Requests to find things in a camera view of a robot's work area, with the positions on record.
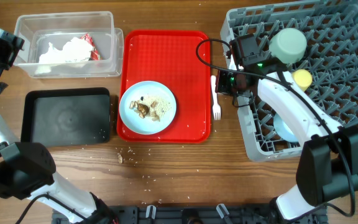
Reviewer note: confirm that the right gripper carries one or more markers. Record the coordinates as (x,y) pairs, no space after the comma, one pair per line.
(222,78)

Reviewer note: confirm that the mint green bowl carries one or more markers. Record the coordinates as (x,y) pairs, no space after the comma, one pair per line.
(288,45)

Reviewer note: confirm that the yellow plastic cup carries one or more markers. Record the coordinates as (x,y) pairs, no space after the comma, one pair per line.
(302,78)

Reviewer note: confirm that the white plastic fork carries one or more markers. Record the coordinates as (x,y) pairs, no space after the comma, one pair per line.
(216,109)

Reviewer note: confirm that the white napkin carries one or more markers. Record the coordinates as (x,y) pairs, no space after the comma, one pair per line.
(76,50)

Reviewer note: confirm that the light blue bowl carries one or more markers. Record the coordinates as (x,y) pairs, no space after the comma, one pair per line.
(283,130)

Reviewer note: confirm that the red snack wrapper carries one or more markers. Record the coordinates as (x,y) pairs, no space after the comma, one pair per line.
(95,55)

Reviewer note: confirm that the food scraps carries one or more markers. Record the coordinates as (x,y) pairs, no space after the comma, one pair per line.
(149,106)

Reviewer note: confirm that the light blue plate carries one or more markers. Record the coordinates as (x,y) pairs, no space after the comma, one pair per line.
(146,126)

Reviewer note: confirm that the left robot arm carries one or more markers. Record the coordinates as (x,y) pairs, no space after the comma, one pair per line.
(27,170)

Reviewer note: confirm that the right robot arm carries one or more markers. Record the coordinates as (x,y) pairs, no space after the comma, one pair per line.
(328,166)

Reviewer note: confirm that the clear plastic waste bin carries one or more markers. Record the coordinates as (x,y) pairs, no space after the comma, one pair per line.
(42,32)

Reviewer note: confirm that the grey dishwasher rack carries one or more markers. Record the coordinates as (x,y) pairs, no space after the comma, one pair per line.
(331,31)

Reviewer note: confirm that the red serving tray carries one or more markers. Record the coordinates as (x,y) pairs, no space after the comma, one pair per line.
(171,58)

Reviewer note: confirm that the black plastic tray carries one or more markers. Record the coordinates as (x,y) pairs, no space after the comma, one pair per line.
(67,117)

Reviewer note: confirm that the food crumb on table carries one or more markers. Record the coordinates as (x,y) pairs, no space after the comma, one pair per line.
(120,158)

